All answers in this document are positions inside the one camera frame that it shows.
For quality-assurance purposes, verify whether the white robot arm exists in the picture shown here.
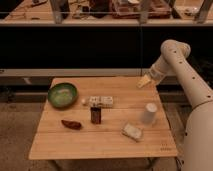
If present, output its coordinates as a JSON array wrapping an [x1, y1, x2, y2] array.
[[137, 39, 213, 171]]

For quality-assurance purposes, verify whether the white patterned box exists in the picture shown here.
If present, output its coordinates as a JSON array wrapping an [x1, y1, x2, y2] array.
[[89, 96, 113, 108]]

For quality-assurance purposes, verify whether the wooden folding table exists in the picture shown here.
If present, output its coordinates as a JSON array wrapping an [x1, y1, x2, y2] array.
[[29, 77, 177, 160]]

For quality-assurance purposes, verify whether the brown chili pepper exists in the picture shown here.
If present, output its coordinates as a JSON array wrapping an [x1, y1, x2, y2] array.
[[61, 120, 82, 130]]

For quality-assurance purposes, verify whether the green bowl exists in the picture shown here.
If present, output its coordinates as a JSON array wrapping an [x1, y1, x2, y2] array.
[[47, 82, 78, 108]]

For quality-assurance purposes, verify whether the background metal shelf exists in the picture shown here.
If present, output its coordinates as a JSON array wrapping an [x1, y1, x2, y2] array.
[[0, 0, 213, 27]]

